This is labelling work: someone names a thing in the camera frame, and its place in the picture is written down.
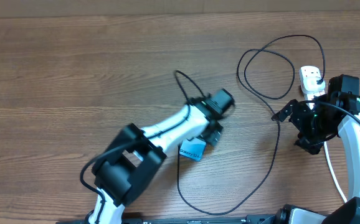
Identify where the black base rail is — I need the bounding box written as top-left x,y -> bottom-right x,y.
55,212 -> 280,224

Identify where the blue Samsung Galaxy smartphone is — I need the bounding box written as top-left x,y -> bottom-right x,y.
179,138 -> 207,162

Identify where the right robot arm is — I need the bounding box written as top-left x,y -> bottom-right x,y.
272,75 -> 360,224

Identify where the white power strip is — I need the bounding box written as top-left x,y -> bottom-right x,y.
299,65 -> 325,100

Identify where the white charger plug adapter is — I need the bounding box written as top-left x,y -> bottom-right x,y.
301,77 -> 325,94

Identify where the black USB charging cable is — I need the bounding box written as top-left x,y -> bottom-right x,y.
176,34 -> 326,217

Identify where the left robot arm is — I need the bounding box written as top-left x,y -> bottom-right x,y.
85,89 -> 235,223

